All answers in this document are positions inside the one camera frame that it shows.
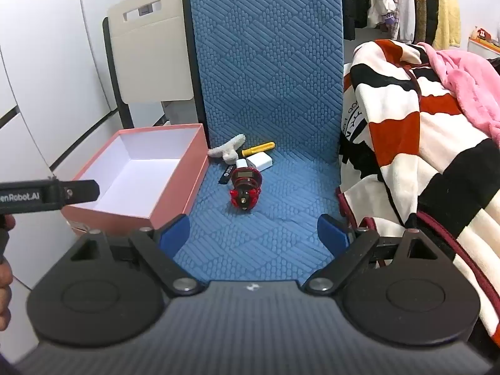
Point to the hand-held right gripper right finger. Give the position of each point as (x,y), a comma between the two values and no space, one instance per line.
(332,235)

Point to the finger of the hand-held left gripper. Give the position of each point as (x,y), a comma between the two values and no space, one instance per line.
(82,191)

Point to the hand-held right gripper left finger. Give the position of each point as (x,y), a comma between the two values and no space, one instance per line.
(175,231)

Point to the pink cardboard box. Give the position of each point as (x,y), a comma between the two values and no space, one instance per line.
(148,175)

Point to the red and black toy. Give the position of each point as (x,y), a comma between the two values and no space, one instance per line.
(245,181)

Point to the small white adapter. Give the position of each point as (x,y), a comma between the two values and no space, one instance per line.
(241,163)

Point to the white plush hair clip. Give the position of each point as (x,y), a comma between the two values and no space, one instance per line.
(226,149)

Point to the white wall charger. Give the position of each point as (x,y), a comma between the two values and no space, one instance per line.
(260,163)

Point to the person's left hand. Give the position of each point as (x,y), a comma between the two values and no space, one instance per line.
(4,293)

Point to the yellow screwdriver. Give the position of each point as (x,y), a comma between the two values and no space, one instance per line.
(259,148)

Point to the striped fleece blanket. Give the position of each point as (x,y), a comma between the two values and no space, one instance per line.
(429,156)

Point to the white wardrobe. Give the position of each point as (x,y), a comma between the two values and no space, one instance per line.
(47,66)

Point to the white folding chair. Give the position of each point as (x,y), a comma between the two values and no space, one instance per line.
(152,54)

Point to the blue quilted mat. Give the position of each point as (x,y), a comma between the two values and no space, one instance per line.
(265,86)

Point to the pink fleece blanket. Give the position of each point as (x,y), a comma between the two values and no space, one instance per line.
(468,82)

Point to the white hanging jacket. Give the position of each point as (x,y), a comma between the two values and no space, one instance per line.
(390,0)

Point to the orange shelf with trinkets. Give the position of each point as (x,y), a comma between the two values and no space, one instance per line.
(484,39)

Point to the dark patterned hanging garment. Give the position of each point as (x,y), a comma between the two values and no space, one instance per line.
(424,4)

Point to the yellow fleece garment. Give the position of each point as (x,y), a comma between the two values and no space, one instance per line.
(447,7)

